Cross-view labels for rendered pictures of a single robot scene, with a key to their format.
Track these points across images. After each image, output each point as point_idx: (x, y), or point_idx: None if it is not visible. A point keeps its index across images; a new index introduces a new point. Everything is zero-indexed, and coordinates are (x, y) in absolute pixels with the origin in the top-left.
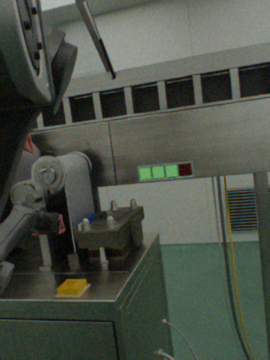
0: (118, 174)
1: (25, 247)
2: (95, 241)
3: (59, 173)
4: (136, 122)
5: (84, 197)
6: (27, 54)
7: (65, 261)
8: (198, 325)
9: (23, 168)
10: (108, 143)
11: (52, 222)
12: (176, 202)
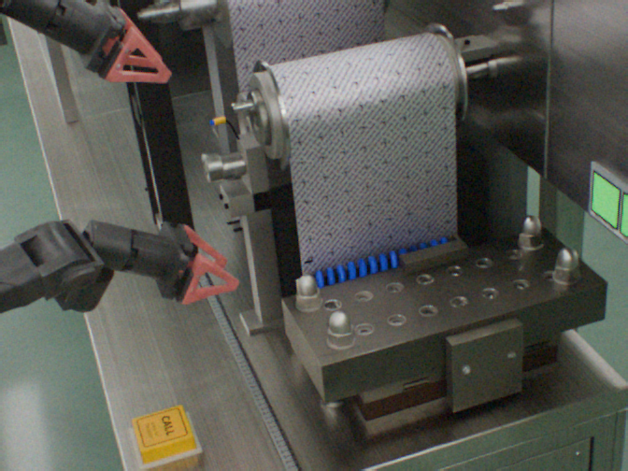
0: (552, 150)
1: (83, 310)
2: (300, 349)
3: (273, 129)
4: (616, 6)
5: (402, 189)
6: None
7: None
8: None
9: (304, 36)
10: (544, 33)
11: (169, 272)
12: None
